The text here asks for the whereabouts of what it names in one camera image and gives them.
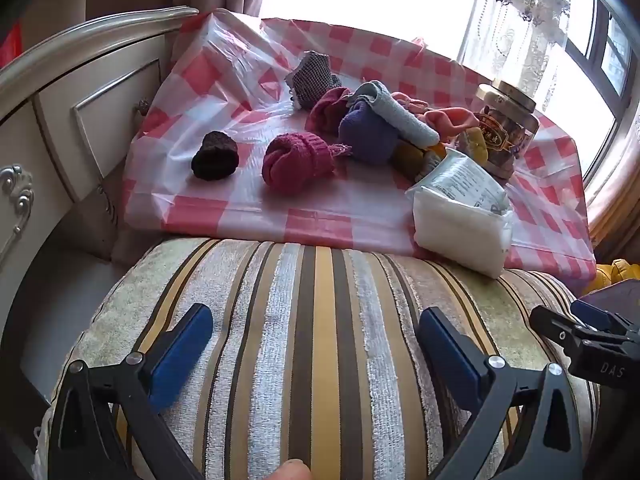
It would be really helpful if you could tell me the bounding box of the grey towel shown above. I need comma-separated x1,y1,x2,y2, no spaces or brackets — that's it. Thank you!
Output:
350,80,441,150

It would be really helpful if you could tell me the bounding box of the dark window frame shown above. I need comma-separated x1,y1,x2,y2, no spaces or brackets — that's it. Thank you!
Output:
562,0,638,116

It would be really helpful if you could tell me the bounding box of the dark brown knitted roll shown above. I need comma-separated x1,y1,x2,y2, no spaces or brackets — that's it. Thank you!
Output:
191,131,240,181

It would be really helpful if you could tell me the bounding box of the purple knitted hat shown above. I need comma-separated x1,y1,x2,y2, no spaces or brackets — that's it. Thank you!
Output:
338,100,401,166

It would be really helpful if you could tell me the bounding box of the red checked plastic tablecloth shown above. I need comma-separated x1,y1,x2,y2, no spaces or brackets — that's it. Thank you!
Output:
122,7,598,283

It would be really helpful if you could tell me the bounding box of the magenta knitted hat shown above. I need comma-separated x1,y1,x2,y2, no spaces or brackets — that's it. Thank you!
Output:
306,86,353,136

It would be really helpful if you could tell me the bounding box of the yellow inflatable cushion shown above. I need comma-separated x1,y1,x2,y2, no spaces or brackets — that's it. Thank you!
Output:
582,258,640,297

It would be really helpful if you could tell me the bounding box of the magenta knitted roll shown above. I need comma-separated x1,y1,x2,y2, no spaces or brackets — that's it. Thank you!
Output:
261,131,353,191

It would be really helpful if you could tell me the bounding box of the clear jar with gold lid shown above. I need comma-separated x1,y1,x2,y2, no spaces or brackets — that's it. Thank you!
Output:
452,80,542,181

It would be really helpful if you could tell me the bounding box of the cream dresser with drawers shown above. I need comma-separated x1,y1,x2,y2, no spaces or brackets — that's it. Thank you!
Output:
0,5,201,361

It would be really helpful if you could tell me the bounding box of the pale yellow sponge block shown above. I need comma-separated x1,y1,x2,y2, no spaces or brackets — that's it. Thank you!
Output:
462,127,490,166

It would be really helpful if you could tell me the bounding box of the white lace curtain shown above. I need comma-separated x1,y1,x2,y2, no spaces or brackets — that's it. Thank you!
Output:
457,0,573,96

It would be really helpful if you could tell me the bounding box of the person's left hand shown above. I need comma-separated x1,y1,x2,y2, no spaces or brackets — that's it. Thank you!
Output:
270,458,312,480

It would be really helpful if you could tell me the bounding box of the houndstooth drawstring pouch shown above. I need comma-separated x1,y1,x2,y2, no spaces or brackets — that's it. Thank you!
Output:
285,51,343,110

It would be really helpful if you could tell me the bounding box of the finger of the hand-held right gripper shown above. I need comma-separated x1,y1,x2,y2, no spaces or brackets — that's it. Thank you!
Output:
571,280,640,333
530,305,591,361

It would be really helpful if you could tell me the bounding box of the white plastic packet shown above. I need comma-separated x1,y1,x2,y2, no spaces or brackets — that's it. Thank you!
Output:
406,147,516,281

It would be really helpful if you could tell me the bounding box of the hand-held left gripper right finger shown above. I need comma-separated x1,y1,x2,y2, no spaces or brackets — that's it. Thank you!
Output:
419,307,583,480

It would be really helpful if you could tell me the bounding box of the red sheet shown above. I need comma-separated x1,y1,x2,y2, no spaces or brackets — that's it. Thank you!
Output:
0,20,25,70

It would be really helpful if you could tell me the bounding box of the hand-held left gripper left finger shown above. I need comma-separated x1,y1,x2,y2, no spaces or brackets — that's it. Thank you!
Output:
47,304,213,480

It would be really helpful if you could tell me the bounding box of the pink patterned drape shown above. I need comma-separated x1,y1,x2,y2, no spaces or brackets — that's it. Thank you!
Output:
582,110,640,266

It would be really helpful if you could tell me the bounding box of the salmon towel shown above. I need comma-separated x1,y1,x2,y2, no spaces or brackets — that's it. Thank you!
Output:
392,91,483,143

